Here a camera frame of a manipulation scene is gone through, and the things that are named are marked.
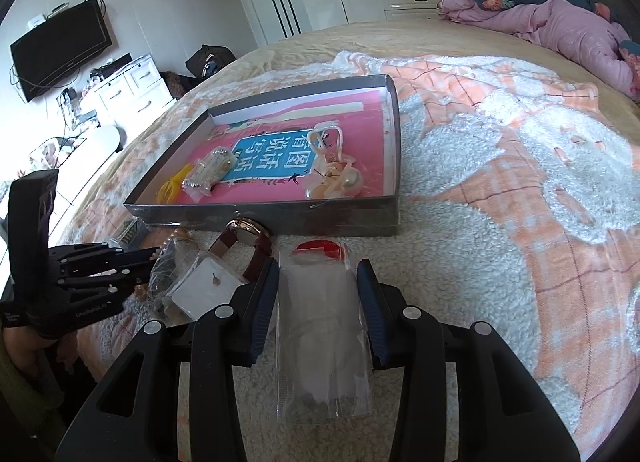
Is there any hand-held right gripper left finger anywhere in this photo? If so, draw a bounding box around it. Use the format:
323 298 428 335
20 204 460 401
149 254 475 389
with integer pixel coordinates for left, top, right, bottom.
55 257 281 462

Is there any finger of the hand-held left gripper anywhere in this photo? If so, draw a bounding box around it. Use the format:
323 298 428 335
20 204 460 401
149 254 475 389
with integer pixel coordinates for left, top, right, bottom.
57 266 152 306
47 241 167 273

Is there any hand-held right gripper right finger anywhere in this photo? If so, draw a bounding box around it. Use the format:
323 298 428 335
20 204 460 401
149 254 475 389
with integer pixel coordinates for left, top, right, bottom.
356 258 583 462

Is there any clear bag with red bracelet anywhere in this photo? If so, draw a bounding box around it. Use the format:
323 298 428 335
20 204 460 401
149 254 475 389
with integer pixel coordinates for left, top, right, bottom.
276 239 376 426

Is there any clear bag of dark beads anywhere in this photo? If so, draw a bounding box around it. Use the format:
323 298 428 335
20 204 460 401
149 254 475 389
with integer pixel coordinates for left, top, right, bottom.
147 237 201 323

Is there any grey box with pink bottom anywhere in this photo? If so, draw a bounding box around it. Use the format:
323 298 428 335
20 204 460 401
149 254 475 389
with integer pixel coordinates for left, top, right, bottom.
123 73 401 239

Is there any yellow hair clip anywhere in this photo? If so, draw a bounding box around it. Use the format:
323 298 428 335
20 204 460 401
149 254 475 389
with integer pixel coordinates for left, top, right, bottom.
156 164 196 206

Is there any clear bag with pearl earrings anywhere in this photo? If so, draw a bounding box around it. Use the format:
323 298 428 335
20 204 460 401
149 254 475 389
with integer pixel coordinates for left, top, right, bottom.
302 159 364 201

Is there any clear bag with silver bracelet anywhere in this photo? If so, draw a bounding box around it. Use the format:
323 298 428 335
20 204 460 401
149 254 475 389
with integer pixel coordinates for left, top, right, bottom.
181 149 236 203

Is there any white bow hair clip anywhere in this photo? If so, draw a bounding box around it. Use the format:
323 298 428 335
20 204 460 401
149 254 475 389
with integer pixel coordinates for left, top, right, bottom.
306 124 347 163

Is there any person's left forearm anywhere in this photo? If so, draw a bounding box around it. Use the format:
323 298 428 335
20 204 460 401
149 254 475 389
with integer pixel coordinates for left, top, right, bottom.
0 329 66 438

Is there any clear bag with earring card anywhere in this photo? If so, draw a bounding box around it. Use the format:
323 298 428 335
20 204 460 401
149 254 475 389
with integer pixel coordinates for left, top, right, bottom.
167 249 251 326

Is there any white drawer cabinet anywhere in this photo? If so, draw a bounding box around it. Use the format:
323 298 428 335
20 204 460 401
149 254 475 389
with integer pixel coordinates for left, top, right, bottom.
80 54 174 133

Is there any black television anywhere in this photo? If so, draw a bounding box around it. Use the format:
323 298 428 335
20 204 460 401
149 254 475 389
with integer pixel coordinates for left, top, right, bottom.
10 2 114 103

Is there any orange plaid blanket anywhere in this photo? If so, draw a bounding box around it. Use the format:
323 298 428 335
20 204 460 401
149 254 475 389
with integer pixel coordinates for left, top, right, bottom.
75 50 640 462

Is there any brown clothes pile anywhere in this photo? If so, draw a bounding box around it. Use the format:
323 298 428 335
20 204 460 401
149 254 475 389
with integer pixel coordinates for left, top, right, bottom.
160 70 201 100

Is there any black bag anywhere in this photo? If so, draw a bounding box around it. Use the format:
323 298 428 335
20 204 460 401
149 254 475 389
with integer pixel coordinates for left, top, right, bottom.
186 45 236 79

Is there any beige bedsheet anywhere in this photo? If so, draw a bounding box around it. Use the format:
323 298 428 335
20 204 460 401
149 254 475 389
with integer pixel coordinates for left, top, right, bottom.
47 16 640 263

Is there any pink quilt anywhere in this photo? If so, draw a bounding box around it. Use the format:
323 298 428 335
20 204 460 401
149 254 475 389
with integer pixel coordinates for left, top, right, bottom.
437 0 640 103

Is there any brown strap wristwatch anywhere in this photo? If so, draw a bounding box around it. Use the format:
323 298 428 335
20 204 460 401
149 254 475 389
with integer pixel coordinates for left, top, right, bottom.
206 218 277 287

